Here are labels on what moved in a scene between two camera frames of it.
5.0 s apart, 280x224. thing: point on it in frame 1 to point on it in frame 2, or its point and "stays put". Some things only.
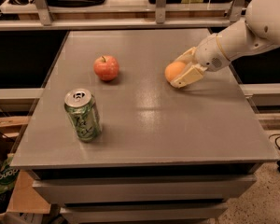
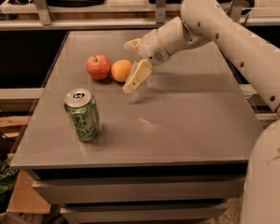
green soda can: [82, 110] stays put
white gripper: [211, 55] to [151, 48]
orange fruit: [173, 69] to [120, 70]
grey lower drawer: [147, 214] stays put
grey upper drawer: [221, 187] stays put
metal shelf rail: [48, 23] stays put
